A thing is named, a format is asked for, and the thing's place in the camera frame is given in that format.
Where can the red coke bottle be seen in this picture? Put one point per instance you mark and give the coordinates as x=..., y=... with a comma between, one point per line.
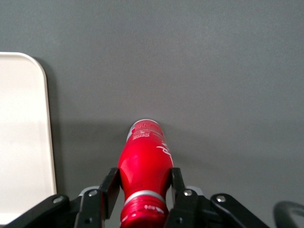
x=145, y=161

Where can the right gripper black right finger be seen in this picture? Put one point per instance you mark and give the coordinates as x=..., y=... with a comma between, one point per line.
x=187, y=209

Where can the white plastic tray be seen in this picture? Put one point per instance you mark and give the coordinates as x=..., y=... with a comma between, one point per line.
x=21, y=130

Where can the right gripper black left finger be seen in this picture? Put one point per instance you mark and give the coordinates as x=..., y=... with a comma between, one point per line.
x=110, y=190

